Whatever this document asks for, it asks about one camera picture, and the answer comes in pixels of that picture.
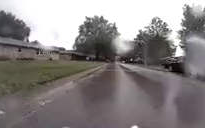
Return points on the large tree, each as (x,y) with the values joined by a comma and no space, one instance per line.
(96,36)

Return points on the low dark-roofed house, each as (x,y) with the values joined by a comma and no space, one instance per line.
(75,55)

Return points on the grey asphalt road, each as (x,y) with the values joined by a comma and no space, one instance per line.
(123,100)

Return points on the tall leafy tree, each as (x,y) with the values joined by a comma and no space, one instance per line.
(196,23)
(155,36)

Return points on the robot's own part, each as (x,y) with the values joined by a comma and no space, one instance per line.
(134,126)

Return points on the concrete kerb gutter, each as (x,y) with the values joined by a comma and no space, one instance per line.
(40,96)

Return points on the dark vehicle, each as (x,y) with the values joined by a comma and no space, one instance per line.
(175,64)

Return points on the grass lawn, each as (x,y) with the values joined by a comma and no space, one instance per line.
(23,75)

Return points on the brick house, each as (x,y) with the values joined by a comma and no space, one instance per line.
(6,50)

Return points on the dark leafy tree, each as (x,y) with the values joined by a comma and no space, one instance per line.
(8,25)

